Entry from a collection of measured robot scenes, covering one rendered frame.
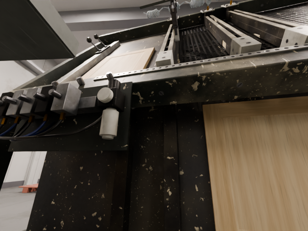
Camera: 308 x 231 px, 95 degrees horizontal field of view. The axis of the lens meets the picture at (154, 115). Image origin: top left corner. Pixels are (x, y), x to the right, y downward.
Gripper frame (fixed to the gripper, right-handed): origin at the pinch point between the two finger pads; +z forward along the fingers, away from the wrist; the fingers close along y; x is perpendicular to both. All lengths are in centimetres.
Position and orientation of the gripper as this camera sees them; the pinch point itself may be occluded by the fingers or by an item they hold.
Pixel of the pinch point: (176, 34)
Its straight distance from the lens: 95.7
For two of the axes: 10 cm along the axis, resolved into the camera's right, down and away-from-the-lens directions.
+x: -9.6, 0.8, 2.5
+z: 2.2, 7.7, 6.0
